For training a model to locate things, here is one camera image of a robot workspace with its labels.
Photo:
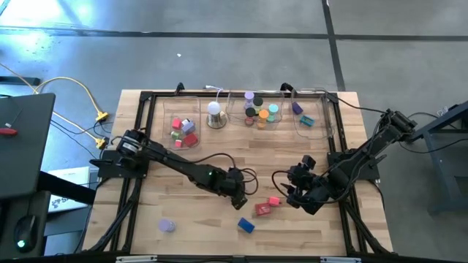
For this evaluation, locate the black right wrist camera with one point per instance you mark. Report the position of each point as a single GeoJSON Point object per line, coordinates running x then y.
{"type": "Point", "coordinates": [309, 161]}

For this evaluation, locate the black floor bar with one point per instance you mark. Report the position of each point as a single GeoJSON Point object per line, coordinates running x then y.
{"type": "Point", "coordinates": [18, 80]}

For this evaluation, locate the pink small charger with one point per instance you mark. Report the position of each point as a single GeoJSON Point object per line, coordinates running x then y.
{"type": "Point", "coordinates": [178, 143]}

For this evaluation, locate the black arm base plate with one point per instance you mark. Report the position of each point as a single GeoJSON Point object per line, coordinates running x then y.
{"type": "Point", "coordinates": [109, 170]}
{"type": "Point", "coordinates": [369, 171]}

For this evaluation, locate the purple digital timer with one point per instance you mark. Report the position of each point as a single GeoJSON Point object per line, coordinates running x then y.
{"type": "Point", "coordinates": [297, 108]}

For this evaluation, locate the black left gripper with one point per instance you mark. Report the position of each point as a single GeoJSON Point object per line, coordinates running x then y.
{"type": "Point", "coordinates": [234, 182]}

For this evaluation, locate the green small charger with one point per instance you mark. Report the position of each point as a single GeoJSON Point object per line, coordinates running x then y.
{"type": "Point", "coordinates": [175, 135]}

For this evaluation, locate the clear plastic bin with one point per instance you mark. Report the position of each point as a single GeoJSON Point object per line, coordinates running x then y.
{"type": "Point", "coordinates": [318, 131]}
{"type": "Point", "coordinates": [234, 109]}
{"type": "Point", "coordinates": [168, 106]}

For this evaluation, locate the white printed box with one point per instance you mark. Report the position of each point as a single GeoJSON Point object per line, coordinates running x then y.
{"type": "Point", "coordinates": [69, 179]}

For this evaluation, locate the orange sand timer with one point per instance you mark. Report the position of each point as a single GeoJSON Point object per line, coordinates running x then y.
{"type": "Point", "coordinates": [263, 115]}

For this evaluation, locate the silver mount bracket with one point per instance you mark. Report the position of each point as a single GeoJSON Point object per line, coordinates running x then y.
{"type": "Point", "coordinates": [340, 260]}
{"type": "Point", "coordinates": [135, 259]}

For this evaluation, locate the lavender sand timer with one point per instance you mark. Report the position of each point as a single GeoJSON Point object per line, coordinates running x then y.
{"type": "Point", "coordinates": [166, 225]}
{"type": "Point", "coordinates": [249, 95]}

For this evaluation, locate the black-capped red sand timer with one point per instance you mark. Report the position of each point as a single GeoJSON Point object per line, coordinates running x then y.
{"type": "Point", "coordinates": [250, 111]}

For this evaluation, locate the black side table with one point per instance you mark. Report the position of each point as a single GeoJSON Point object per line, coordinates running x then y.
{"type": "Point", "coordinates": [7, 219]}

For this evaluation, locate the black computer mouse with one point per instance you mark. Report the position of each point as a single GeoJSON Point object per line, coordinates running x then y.
{"type": "Point", "coordinates": [23, 230]}

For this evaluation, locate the teal sand timer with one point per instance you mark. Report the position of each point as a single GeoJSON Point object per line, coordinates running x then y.
{"type": "Point", "coordinates": [273, 109]}

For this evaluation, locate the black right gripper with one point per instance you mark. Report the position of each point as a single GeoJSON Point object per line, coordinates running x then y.
{"type": "Point", "coordinates": [307, 190]}

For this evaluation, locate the white bulb brass lamp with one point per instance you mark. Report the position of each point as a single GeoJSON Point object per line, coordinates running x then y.
{"type": "Point", "coordinates": [215, 120]}

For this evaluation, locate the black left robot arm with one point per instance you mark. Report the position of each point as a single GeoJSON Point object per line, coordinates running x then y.
{"type": "Point", "coordinates": [175, 160]}

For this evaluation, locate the pink wall charger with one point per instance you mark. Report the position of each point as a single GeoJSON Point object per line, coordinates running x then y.
{"type": "Point", "coordinates": [274, 201]}

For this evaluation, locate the dark grey desk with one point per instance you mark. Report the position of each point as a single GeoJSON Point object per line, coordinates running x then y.
{"type": "Point", "coordinates": [25, 164]}

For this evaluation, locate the red small charger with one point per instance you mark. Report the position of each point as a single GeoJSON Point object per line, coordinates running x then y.
{"type": "Point", "coordinates": [176, 123]}

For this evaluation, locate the teal digital timer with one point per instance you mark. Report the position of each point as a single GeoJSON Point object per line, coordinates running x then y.
{"type": "Point", "coordinates": [307, 121]}

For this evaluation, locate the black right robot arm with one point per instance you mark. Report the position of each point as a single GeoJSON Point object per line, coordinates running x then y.
{"type": "Point", "coordinates": [365, 153]}

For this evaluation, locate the blue digital timer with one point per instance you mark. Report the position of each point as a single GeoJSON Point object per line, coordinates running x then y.
{"type": "Point", "coordinates": [246, 225]}

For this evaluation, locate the black metal table frame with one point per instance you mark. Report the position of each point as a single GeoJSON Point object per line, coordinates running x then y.
{"type": "Point", "coordinates": [199, 94]}

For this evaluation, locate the white small charger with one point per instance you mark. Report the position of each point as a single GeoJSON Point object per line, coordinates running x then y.
{"type": "Point", "coordinates": [186, 120]}

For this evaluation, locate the lavender charger block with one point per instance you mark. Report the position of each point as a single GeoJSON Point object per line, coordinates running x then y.
{"type": "Point", "coordinates": [188, 128]}

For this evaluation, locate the grey metal table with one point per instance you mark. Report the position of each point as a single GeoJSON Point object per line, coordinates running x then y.
{"type": "Point", "coordinates": [435, 126]}

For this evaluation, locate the red wall charger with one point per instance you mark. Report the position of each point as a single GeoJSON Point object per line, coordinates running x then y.
{"type": "Point", "coordinates": [190, 140]}

